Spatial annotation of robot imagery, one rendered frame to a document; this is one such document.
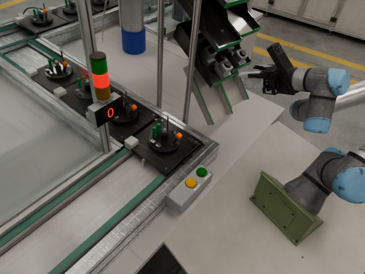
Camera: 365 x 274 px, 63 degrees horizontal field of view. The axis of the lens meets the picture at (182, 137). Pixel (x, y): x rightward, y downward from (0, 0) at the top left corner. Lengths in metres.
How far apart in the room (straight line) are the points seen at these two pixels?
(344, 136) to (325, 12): 2.33
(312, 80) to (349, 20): 4.09
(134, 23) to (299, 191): 1.39
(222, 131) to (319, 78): 0.69
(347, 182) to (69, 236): 0.91
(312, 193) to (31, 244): 0.96
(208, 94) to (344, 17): 3.85
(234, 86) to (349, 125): 2.05
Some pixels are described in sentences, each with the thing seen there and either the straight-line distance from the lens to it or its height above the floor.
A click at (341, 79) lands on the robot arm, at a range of 0.95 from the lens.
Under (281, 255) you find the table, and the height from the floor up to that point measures 0.86.
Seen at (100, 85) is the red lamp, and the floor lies 1.32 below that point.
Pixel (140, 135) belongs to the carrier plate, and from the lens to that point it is 1.31.
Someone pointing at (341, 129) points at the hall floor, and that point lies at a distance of 3.31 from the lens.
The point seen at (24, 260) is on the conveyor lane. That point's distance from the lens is 1.14.
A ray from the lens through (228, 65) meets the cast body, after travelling 1.24.
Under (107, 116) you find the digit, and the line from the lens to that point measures 1.07.
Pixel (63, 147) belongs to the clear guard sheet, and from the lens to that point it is 1.10.
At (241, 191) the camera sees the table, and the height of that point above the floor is 0.86.
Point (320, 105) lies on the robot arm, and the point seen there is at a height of 1.37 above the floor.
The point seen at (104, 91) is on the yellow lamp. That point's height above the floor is 1.30.
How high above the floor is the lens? 1.90
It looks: 45 degrees down
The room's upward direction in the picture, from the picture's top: 6 degrees clockwise
